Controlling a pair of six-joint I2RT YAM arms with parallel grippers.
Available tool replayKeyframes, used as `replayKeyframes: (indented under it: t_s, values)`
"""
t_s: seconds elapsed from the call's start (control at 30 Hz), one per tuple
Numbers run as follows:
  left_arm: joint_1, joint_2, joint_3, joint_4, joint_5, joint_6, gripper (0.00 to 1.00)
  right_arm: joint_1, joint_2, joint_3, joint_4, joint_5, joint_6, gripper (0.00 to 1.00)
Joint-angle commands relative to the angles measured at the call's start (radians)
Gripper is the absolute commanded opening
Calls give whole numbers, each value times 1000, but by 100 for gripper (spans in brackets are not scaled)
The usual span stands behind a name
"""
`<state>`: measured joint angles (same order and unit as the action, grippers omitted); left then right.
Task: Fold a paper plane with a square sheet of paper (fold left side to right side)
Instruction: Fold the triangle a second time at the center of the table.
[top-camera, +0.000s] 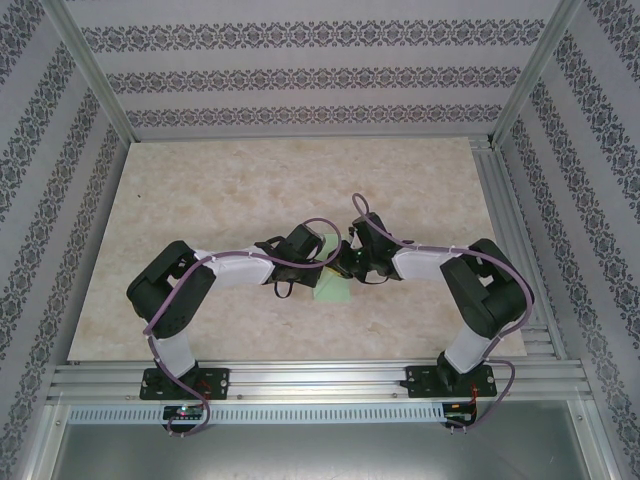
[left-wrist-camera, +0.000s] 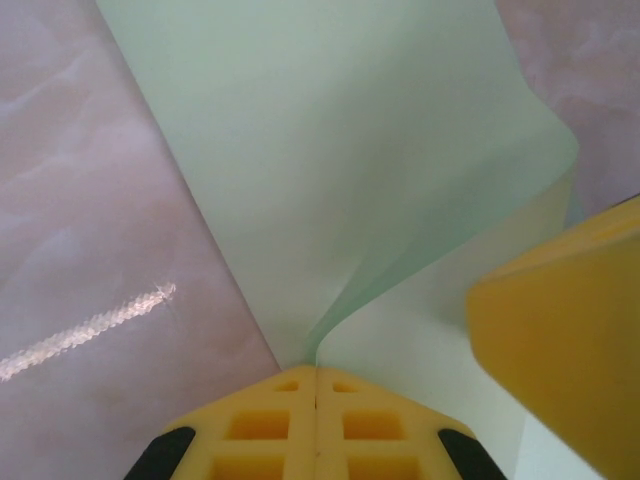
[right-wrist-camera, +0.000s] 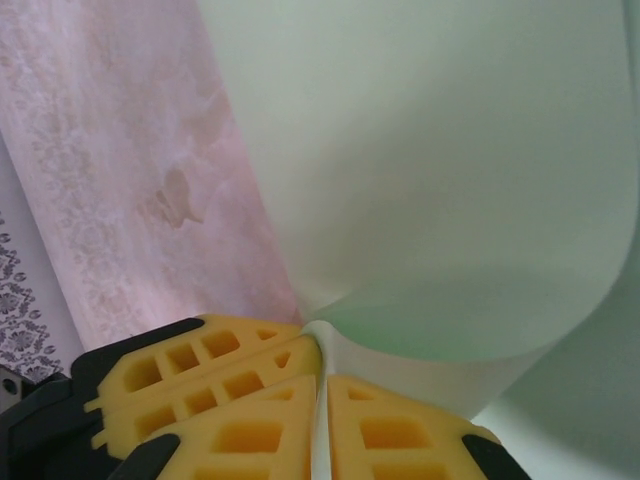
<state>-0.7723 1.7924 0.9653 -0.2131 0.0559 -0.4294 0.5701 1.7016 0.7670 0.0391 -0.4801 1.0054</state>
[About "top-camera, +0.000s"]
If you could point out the small circuit board green light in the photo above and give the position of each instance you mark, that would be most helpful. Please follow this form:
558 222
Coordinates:
182 412

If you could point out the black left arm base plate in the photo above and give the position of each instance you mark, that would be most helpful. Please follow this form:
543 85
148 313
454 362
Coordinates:
220 382

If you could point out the small circuit board blue part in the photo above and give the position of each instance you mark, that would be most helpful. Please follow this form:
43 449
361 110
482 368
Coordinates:
457 411

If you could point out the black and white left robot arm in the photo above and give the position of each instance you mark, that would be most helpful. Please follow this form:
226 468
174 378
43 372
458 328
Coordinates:
165 300

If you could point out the light green paper sheet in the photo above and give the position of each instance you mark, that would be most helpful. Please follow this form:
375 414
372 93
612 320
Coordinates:
332 292

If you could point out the aluminium side rail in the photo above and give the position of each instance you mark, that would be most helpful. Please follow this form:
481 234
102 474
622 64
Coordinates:
503 200

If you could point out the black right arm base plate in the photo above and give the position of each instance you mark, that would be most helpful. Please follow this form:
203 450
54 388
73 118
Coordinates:
417 382

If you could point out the grey metal panel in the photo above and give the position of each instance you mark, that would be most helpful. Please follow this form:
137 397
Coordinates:
320 452

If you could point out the aluminium frame post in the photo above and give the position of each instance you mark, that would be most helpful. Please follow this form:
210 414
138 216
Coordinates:
534 75
95 75

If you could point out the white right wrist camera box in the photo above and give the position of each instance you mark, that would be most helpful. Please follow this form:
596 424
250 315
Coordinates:
356 243

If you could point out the long aluminium mounting rail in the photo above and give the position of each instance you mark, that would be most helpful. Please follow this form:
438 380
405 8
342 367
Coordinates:
310 377

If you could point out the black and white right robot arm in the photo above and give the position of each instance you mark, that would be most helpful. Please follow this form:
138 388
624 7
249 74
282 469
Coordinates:
490 300

